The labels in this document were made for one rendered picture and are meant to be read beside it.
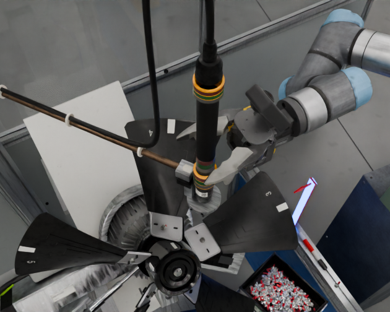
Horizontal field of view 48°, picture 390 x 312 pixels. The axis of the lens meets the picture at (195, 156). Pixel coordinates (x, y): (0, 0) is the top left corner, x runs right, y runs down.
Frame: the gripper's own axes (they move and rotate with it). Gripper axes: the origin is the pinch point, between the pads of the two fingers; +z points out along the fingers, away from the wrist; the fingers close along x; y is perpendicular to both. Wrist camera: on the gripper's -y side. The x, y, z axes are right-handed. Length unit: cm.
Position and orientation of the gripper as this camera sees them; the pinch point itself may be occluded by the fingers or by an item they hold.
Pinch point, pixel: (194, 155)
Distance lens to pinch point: 71.3
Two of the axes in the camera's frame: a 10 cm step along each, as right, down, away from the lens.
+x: -4.8, -7.4, 4.6
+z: -8.8, 4.1, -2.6
